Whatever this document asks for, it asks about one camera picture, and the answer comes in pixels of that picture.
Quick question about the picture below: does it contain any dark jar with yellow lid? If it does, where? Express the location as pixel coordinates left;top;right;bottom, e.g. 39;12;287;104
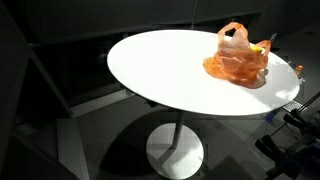
250;44;267;55

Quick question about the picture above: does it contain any black clamp stand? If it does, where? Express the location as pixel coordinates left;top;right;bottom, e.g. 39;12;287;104
254;134;303;178
282;109;320;138

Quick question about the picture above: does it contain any perforated metal plate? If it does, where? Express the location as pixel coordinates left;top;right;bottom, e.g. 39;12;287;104
282;99;304;114

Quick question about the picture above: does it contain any blue floor object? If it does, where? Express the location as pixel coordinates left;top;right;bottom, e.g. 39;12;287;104
264;108;281;123

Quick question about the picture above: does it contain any orange plastic bag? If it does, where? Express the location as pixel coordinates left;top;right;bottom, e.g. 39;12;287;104
202;21;272;90

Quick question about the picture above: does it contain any thin metal rod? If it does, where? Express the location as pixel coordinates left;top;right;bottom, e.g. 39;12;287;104
297;91;320;113

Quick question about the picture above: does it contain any white table pedestal base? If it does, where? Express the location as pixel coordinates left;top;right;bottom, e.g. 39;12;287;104
145;111;205;180

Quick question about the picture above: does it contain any small orange bottle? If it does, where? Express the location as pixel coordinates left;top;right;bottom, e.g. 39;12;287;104
295;64;305;78

